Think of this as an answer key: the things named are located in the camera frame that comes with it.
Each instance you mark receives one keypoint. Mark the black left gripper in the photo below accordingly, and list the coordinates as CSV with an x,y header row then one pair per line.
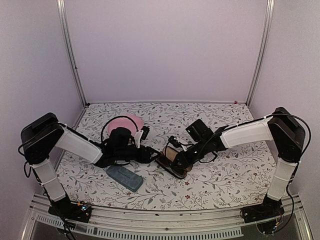
x,y
149,151

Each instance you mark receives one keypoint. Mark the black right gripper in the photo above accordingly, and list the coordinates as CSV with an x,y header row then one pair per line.
x,y
185,161

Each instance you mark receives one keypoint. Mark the black glasses case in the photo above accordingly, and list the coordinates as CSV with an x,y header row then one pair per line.
x,y
166,157

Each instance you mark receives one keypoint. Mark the brown sunglasses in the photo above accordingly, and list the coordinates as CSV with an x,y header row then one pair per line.
x,y
179,171

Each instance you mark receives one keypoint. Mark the grey case green lining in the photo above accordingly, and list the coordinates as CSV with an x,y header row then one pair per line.
x,y
125,177

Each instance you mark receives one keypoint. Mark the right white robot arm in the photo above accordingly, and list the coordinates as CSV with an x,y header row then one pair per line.
x,y
286,131

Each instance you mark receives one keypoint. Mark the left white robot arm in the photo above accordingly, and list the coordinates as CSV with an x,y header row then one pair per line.
x,y
40,137

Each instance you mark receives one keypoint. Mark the pink plate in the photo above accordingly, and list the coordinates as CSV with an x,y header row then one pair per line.
x,y
125,122

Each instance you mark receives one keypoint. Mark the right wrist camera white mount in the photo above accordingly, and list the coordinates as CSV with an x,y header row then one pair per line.
x,y
179,143

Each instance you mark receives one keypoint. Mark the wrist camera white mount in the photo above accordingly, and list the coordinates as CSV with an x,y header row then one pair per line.
x,y
179,143
141,135

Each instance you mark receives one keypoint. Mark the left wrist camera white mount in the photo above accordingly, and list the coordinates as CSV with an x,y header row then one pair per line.
x,y
141,135

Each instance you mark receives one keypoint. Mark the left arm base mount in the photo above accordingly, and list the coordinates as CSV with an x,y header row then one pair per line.
x,y
66,209

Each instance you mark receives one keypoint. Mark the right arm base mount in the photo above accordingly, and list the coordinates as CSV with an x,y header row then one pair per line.
x,y
269,208

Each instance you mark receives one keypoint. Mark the front aluminium rail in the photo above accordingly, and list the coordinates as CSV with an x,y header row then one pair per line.
x,y
109,223

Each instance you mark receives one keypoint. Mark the left aluminium frame post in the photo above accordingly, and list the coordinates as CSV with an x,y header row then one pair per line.
x,y
61,7

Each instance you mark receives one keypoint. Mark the aluminium frame post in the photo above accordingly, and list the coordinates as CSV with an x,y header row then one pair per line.
x,y
270,4
61,7

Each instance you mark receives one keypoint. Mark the right aluminium frame post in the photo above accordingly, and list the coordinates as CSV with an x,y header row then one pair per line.
x,y
270,4

